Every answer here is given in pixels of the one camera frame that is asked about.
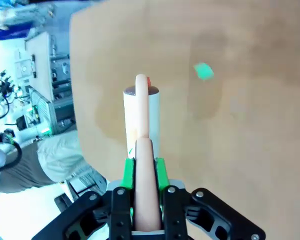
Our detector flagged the black cable with green clip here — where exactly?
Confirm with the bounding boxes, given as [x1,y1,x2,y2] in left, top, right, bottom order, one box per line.
[0,119,24,177]

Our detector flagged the bystander in white jacket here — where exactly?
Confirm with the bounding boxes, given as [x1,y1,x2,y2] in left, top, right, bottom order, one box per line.
[0,136,92,195]

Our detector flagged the small green object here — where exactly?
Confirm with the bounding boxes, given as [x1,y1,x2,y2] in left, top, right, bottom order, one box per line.
[192,62,215,81]

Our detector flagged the white panel cabinet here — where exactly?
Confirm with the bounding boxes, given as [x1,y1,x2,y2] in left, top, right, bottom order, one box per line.
[13,31,54,102]

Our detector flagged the peach silicone utensil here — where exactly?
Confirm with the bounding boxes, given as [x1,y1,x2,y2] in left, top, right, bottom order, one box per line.
[132,73,164,232]

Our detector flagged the white cylindrical container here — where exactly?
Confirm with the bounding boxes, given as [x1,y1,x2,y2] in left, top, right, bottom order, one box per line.
[122,84,163,161]

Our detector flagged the grey mesh equipment box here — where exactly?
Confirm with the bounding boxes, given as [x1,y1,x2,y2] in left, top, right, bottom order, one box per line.
[28,85,56,137]

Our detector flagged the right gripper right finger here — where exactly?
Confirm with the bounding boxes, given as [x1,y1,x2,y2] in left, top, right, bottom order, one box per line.
[154,157,267,240]

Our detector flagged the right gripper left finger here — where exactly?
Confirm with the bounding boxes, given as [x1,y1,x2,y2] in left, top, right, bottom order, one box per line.
[31,157,136,240]

